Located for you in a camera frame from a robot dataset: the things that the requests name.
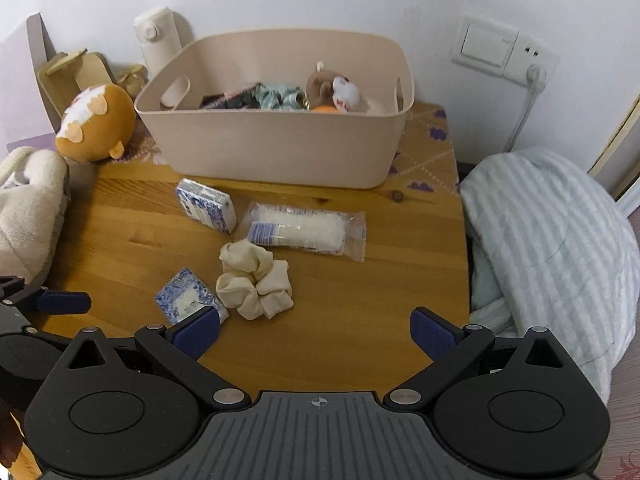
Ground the white wall switch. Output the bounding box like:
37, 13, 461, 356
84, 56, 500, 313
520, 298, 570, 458
452, 16, 518, 78

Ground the cream scrunchie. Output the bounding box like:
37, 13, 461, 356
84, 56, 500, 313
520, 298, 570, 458
216, 240, 295, 321

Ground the person's left hand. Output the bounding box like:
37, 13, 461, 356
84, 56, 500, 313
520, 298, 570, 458
0, 410, 40, 480

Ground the white power plug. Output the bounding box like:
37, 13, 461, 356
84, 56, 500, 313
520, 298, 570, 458
525, 62, 550, 93

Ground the white power cable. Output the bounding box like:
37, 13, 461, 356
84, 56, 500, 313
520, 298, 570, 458
500, 85, 538, 153

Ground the striped pale blue blanket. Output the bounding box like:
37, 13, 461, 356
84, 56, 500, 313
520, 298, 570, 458
459, 147, 640, 406

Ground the purple book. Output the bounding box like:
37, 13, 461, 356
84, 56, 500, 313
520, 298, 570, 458
5, 132, 61, 152

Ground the clear packet of cotton pads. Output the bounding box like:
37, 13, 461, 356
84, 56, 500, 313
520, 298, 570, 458
236, 201, 367, 262

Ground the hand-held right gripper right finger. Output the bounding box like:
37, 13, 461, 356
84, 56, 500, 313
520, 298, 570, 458
382, 306, 576, 406

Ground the blue white tissue pack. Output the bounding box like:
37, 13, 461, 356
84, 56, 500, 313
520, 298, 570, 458
154, 267, 230, 324
175, 178, 237, 235

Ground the white plush with red bow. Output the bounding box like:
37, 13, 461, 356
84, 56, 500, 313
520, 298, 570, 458
331, 75, 362, 113

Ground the beige plastic storage container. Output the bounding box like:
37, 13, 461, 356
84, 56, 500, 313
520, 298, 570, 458
134, 31, 416, 190

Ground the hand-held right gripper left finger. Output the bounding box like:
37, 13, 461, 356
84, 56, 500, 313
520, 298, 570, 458
60, 306, 252, 406

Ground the white insulated bottle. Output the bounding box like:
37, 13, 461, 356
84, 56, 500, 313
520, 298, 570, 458
133, 6, 193, 109

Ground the white wall socket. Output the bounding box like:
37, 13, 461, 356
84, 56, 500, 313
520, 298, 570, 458
502, 31, 560, 82

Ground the orange round plush toy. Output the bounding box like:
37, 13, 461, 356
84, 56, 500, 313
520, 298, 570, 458
54, 84, 137, 163

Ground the pale purple board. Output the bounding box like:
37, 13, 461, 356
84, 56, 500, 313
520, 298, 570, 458
0, 12, 63, 147

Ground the brown plush mouse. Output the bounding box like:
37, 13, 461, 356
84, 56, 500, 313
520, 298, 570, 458
305, 62, 342, 111

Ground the plywood stand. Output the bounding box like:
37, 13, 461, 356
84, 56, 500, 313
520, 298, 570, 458
36, 49, 148, 126

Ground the teal scrunchie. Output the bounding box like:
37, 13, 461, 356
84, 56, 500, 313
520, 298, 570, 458
255, 82, 307, 111

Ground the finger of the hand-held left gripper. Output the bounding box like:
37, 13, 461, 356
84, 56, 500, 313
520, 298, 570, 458
0, 274, 92, 322

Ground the dark printed packet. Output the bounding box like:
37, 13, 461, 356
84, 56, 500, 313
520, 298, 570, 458
212, 84, 262, 110

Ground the white door frame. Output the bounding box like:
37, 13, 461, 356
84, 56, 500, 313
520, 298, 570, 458
587, 105, 640, 202

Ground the cream sheep plush toy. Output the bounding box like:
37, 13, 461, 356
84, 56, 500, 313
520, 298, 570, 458
0, 146, 71, 286

